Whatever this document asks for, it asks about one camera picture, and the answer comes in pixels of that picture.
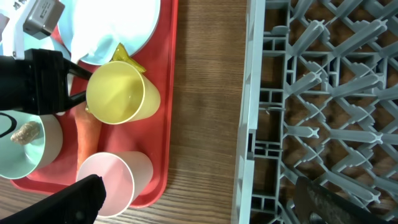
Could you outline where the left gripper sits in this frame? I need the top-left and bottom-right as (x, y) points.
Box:
(1, 49), (92, 115)

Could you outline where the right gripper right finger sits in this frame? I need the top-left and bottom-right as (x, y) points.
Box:
(294, 177), (388, 224)

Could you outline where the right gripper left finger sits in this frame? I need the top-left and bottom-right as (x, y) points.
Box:
(1, 174), (106, 224)

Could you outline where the orange carrot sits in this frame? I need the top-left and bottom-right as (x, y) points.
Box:
(74, 102), (102, 172)

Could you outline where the yellow snack wrapper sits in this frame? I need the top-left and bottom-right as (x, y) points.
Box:
(111, 43), (146, 73)

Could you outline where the brown food lump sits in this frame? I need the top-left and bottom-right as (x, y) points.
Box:
(11, 121), (40, 145)

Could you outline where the green bowl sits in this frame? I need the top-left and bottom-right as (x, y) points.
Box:
(1, 110), (63, 179)

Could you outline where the grey dishwasher rack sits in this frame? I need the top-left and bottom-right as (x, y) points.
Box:
(231, 0), (397, 223)

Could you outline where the yellow cup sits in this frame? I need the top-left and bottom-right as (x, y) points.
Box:
(86, 61), (161, 124)

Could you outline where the pink cup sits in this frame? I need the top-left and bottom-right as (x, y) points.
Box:
(76, 151), (154, 218)

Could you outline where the light blue plate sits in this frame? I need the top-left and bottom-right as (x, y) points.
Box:
(58, 0), (161, 65)

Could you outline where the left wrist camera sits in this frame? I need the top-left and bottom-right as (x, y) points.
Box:
(0, 0), (66, 60)

